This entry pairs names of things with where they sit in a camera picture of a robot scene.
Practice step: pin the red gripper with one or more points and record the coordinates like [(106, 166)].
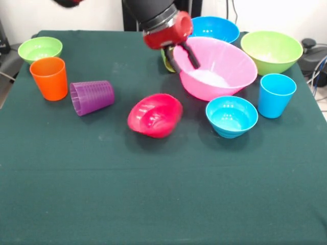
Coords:
[(168, 34)]

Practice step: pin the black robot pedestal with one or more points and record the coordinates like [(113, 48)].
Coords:
[(194, 7)]

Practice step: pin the green cup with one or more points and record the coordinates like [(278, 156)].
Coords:
[(164, 61)]

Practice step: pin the blue cup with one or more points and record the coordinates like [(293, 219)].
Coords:
[(277, 95)]

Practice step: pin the small magenta bowl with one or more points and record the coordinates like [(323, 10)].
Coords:
[(155, 117)]

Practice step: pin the large pink bowl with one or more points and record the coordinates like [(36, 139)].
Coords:
[(224, 66)]

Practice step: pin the small green bowl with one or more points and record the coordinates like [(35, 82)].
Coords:
[(39, 48)]

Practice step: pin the orange red cup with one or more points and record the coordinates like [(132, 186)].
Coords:
[(48, 79)]

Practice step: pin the black device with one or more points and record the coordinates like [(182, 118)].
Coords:
[(3, 38)]

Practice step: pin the purple cup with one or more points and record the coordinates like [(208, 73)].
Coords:
[(94, 97)]

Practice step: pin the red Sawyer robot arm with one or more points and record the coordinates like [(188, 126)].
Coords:
[(150, 10)]

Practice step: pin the large green bowl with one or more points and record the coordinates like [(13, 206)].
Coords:
[(271, 52)]

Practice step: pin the small cyan bowl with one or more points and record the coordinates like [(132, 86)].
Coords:
[(231, 117)]

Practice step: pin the large blue bowl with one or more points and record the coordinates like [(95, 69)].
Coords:
[(217, 29)]

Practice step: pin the dark green tablecloth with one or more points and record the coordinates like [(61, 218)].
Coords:
[(163, 178)]

